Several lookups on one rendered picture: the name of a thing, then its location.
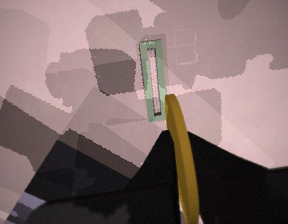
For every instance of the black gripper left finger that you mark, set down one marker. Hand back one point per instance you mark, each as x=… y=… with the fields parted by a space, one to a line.
x=150 y=197

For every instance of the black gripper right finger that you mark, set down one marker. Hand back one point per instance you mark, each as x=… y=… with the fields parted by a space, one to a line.
x=234 y=190

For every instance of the gold coin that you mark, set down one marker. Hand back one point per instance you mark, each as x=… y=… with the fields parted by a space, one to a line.
x=187 y=184

